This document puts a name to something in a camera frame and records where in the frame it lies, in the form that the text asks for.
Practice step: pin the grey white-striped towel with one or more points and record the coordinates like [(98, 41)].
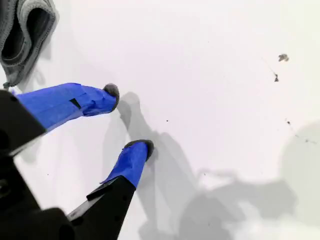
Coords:
[(6, 15)]

